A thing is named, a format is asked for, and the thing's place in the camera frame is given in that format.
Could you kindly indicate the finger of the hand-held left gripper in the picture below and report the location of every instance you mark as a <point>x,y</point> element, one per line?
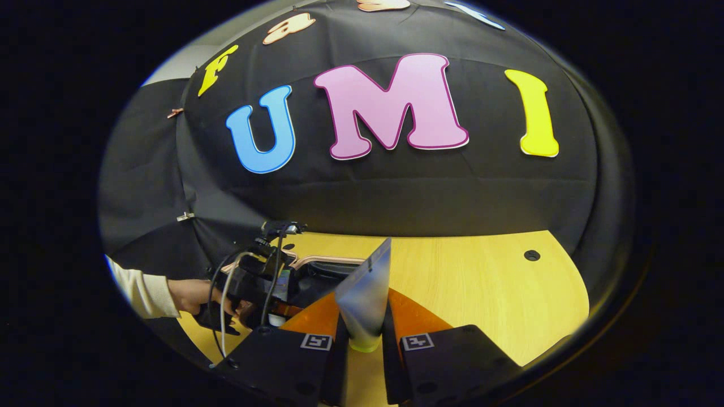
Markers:
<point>288,310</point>

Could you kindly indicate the silver binder clip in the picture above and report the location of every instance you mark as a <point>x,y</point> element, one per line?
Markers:
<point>185,216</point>

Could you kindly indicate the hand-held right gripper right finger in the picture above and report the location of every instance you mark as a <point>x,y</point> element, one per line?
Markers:
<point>396,373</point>

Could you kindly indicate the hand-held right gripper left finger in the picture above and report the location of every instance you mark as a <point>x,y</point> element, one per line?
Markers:
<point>335,376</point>

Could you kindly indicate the black backdrop cloth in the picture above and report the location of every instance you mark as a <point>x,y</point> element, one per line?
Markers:
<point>396,186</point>

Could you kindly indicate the silver tube with green cap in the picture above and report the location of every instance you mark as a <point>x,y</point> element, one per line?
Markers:
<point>365,294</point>

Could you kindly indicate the copper binder clip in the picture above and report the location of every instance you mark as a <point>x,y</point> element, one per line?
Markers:
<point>175,112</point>

